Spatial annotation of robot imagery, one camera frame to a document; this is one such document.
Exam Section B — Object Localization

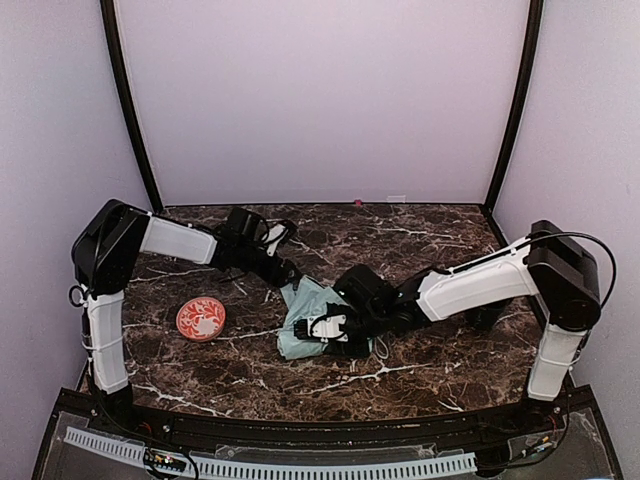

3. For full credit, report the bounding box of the mint green folding umbrella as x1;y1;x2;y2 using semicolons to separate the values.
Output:
277;276;390;360

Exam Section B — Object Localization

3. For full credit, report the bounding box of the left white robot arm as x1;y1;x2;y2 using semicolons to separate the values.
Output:
69;199;301;397

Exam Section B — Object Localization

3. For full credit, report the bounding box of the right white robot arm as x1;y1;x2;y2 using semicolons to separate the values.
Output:
296;220;612;402

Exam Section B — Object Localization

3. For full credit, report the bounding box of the orange patterned ceramic bowl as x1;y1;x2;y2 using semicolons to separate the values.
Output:
176;297;226;342

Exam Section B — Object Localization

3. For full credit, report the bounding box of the dark green ceramic cup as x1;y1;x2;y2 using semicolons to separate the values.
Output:
464;305;504;331

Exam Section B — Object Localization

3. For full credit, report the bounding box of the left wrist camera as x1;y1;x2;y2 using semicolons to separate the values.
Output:
259;220;298;257

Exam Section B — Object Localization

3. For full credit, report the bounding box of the black front table rail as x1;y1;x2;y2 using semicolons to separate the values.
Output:
59;387;591;454

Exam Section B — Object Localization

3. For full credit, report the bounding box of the white slotted cable duct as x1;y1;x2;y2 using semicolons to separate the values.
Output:
63;427;477;479

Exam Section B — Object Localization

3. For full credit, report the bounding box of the left black frame post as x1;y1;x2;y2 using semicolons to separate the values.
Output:
99;0;164;213

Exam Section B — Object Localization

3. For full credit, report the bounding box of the black frame post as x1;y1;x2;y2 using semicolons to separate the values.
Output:
99;0;164;213
483;0;544;216

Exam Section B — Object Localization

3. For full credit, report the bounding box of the right black frame post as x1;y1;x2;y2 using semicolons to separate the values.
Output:
483;0;544;216

